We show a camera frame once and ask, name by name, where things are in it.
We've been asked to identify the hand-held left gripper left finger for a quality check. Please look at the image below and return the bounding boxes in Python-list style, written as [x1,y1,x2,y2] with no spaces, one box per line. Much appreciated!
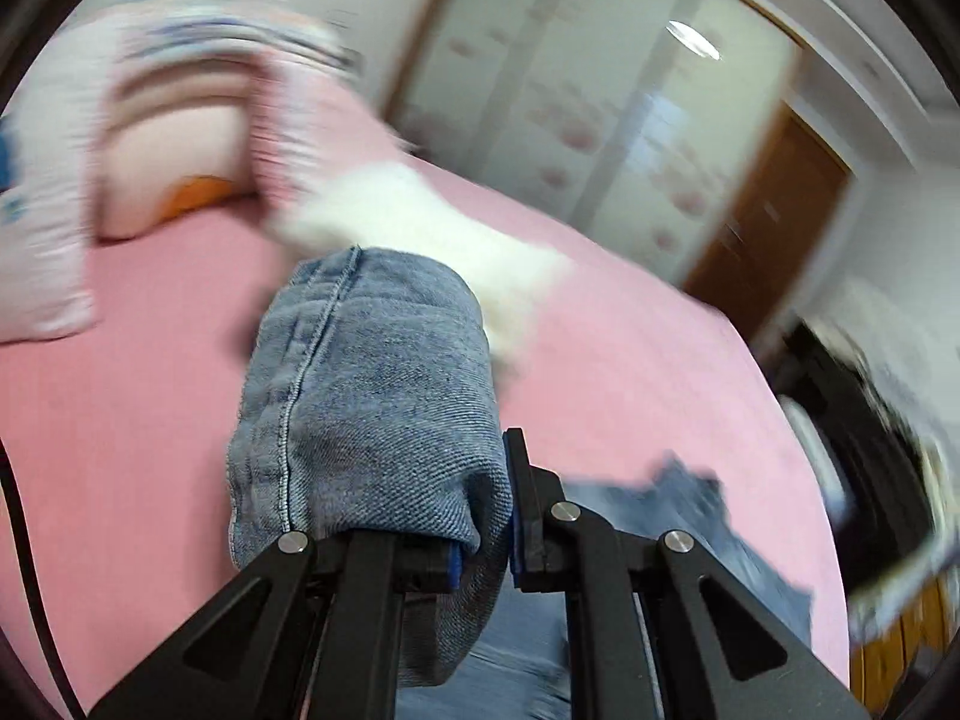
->
[90,530,463,720]

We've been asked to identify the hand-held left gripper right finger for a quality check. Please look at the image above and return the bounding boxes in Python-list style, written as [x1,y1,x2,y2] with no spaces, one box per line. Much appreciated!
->
[502,427,871,720]

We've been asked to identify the blue denim jeans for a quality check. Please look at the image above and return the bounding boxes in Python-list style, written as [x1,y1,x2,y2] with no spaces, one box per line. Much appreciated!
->
[225,244,815,720]

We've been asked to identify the covered piano stool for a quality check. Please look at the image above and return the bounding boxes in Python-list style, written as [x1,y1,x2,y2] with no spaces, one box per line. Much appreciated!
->
[778,392,850,515]

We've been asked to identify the white fleece garment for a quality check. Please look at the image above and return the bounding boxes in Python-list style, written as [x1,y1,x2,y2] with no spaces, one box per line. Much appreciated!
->
[270,163,580,383]

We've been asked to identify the pink bed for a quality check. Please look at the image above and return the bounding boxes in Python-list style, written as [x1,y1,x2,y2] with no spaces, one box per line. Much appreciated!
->
[0,163,852,720]

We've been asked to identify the black piano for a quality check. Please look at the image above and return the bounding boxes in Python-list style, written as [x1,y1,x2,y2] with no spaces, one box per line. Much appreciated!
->
[771,319,947,587]

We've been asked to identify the brown wooden door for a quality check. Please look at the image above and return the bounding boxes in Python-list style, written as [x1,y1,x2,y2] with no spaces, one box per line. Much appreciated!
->
[681,101,854,320]

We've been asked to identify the white lace cover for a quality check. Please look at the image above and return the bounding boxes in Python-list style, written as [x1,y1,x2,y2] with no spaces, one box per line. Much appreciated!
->
[821,277,960,616]

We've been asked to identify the wooden cabinet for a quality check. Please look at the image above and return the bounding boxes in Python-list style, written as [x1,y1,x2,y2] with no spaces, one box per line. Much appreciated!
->
[850,568,960,720]

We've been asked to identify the floral sliding wardrobe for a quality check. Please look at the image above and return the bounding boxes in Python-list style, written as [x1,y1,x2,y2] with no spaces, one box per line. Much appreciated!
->
[381,0,805,295]

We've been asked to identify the pink ruffled pillow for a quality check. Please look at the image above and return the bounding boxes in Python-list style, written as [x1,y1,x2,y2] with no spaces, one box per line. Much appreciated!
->
[244,75,402,220]

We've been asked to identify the pink pillow with orange print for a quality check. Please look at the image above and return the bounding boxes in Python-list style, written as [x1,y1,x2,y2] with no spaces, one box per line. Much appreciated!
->
[96,94,257,242]

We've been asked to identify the pink pillow with bag print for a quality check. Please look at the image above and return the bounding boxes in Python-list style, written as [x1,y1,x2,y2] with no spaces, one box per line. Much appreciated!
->
[0,15,100,347]

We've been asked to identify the folded floral blanket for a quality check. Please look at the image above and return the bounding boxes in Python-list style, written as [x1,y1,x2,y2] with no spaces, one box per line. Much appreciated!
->
[112,0,362,110]

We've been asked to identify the black cable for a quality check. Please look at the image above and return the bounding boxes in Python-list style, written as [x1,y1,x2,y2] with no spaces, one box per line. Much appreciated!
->
[0,435,88,720]

